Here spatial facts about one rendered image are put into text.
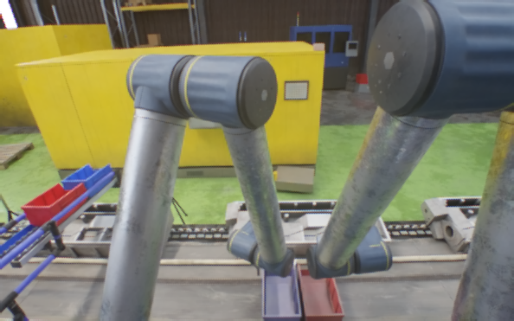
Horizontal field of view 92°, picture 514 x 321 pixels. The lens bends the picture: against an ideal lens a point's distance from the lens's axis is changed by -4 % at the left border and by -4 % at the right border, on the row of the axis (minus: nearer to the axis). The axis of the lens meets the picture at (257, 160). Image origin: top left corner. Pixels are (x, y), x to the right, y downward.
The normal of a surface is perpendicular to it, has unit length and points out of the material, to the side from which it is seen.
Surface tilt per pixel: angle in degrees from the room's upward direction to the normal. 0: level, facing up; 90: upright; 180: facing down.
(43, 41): 90
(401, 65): 90
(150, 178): 72
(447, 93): 111
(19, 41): 90
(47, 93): 90
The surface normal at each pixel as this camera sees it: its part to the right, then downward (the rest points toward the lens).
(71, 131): -0.02, 0.47
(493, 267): -0.93, 0.15
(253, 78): 0.80, 0.17
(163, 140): 0.51, 0.17
